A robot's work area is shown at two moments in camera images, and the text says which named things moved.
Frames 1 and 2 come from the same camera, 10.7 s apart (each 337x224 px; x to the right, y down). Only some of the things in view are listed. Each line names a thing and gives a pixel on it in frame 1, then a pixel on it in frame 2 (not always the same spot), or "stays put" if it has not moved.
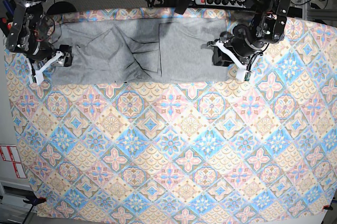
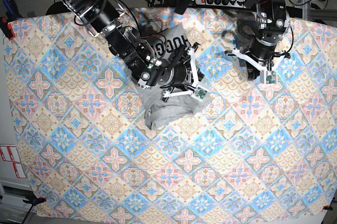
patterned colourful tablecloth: x=266 y=145 stays put
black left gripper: x=45 y=51 → x=179 y=72
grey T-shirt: x=119 y=51 → x=155 y=111
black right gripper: x=243 y=51 → x=261 y=49
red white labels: x=10 y=153 stays put
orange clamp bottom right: x=327 y=207 stays put
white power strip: x=221 y=1 stays put
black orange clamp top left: x=7 y=21 stays put
